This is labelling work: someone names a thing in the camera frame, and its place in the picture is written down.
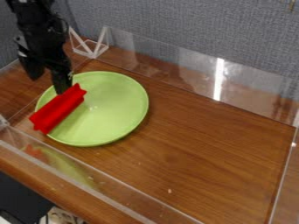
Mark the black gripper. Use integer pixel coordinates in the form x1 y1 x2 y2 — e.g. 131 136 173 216
15 14 73 95

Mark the red rectangular block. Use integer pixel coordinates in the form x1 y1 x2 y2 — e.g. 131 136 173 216
30 83 87 134

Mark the light green plate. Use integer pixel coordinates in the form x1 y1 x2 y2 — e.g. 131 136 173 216
35 71 150 147

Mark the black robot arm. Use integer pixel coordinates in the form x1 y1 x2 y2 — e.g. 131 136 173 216
4 0 73 95

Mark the white power strip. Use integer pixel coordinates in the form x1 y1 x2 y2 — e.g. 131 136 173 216
36 206 86 224

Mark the clear acrylic enclosure wall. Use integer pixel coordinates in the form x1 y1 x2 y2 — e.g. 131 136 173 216
0 28 299 224

